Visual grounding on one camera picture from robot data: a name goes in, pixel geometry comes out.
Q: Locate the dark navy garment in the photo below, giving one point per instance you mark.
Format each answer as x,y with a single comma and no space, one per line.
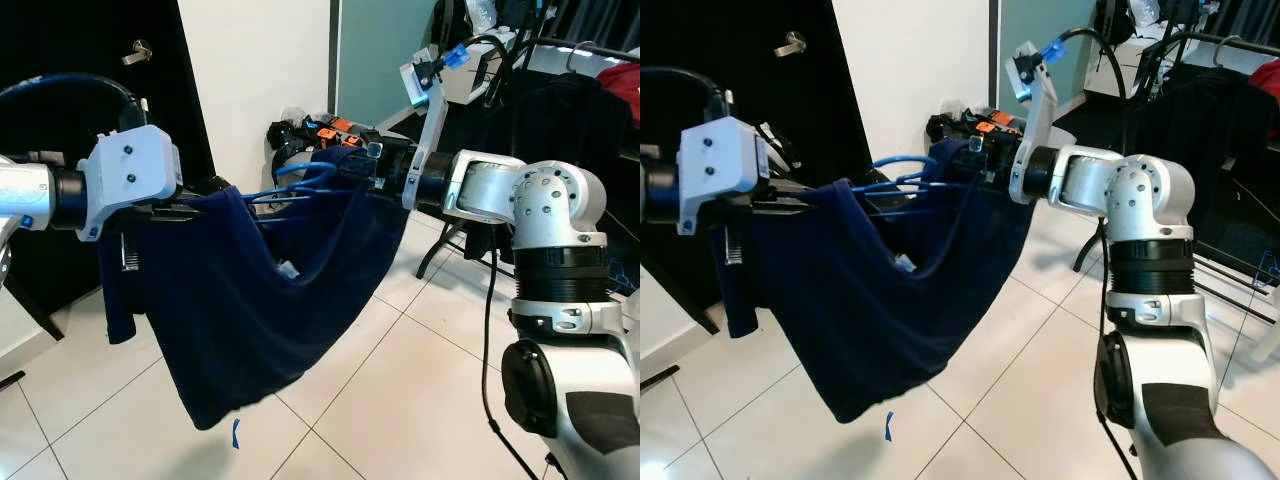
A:
250,320
880,320

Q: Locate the dark hanging garment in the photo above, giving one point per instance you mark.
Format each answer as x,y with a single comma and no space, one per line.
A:
560,130
1190,120

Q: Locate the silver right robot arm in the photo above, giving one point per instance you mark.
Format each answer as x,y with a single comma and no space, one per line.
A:
560,250
1150,250

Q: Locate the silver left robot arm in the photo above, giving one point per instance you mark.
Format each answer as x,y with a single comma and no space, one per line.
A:
25,190
658,185

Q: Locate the blue tape strip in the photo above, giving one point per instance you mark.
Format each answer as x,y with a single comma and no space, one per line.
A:
236,433
888,426

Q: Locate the black metal clothes rack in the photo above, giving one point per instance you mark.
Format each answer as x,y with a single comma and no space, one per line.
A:
530,50
1180,45

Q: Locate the black door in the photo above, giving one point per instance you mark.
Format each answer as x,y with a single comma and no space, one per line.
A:
100,30
720,30

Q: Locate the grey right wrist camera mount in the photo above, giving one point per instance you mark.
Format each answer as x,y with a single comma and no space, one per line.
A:
432,130
1040,120

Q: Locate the red hanging garment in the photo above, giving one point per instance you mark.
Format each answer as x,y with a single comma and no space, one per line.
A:
1268,80
622,85

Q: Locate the clear plastic bag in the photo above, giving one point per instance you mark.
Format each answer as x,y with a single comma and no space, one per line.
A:
292,114
951,108

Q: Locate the blue plastic clothes hanger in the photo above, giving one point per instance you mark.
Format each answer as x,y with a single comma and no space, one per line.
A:
310,164
900,158

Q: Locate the grey upholstered bench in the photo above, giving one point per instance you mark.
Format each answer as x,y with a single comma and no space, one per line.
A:
290,162

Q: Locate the white machine box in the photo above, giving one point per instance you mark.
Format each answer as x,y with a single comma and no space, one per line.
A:
1125,65
480,75

